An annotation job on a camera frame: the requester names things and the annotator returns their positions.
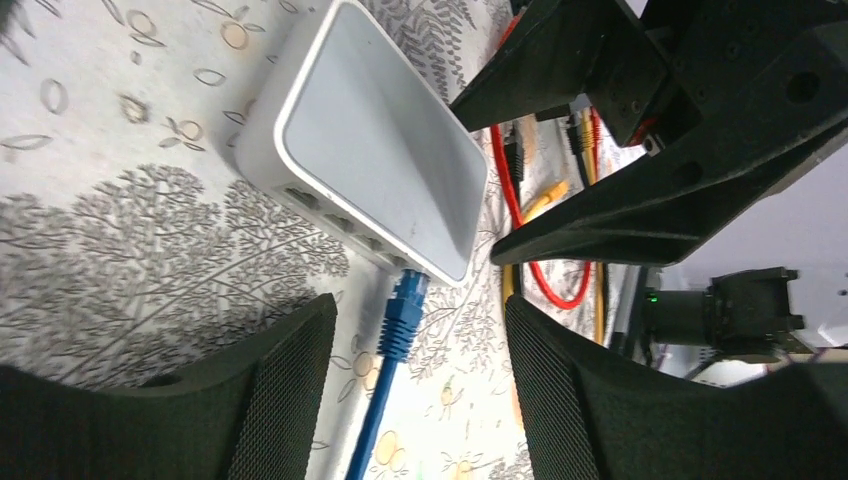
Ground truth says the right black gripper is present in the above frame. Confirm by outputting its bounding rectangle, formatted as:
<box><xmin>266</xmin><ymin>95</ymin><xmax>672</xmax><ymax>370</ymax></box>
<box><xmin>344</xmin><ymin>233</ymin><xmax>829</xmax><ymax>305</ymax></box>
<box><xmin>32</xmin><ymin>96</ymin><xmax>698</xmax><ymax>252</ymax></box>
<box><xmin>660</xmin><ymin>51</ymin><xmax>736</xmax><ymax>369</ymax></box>
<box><xmin>450</xmin><ymin>0</ymin><xmax>847</xmax><ymax>266</ymax></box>

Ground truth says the yellow ethernet cable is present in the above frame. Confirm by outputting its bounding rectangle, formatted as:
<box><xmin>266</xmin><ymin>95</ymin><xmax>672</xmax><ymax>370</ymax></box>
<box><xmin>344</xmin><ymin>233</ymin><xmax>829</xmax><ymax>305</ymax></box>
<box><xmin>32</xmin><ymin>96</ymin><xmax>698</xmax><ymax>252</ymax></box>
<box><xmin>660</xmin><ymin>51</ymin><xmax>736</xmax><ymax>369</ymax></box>
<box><xmin>500</xmin><ymin>109</ymin><xmax>607</xmax><ymax>346</ymax></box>

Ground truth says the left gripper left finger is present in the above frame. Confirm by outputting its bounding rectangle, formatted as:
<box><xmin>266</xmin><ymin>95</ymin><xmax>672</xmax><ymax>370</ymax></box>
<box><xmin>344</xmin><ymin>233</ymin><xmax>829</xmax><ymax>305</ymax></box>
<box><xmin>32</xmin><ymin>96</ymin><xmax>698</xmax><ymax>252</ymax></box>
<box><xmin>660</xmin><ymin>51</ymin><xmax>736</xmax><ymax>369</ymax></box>
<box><xmin>1</xmin><ymin>294</ymin><xmax>337</xmax><ymax>479</ymax></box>

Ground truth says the red ethernet cable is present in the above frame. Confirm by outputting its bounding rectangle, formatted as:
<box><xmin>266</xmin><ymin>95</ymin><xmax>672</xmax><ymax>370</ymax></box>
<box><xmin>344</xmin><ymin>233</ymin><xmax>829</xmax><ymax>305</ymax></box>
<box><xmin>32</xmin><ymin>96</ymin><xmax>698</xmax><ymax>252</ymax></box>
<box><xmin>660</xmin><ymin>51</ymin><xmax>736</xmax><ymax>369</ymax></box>
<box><xmin>488</xmin><ymin>13</ymin><xmax>601</xmax><ymax>311</ymax></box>

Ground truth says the blue ethernet cable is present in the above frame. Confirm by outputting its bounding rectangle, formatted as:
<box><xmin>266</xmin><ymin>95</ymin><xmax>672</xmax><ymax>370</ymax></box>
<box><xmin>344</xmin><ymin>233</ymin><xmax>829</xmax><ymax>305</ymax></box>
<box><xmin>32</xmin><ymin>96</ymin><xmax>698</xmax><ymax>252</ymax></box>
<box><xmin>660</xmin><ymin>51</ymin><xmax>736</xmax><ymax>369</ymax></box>
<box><xmin>344</xmin><ymin>268</ymin><xmax>432</xmax><ymax>480</ymax></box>

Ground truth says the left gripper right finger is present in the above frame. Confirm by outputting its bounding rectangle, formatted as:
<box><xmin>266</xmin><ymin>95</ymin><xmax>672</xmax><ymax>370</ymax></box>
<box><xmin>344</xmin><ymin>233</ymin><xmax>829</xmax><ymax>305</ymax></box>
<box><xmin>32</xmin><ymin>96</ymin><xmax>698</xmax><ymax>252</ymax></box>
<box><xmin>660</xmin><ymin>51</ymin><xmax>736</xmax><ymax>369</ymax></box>
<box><xmin>505</xmin><ymin>296</ymin><xmax>847</xmax><ymax>479</ymax></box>

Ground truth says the white network switch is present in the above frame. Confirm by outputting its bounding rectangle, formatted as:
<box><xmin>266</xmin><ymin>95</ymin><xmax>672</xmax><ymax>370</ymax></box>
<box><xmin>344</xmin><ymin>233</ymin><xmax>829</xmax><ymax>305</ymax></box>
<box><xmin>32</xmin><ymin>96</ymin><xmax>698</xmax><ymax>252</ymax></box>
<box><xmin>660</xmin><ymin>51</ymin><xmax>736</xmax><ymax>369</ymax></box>
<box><xmin>234</xmin><ymin>1</ymin><xmax>488</xmax><ymax>287</ymax></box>

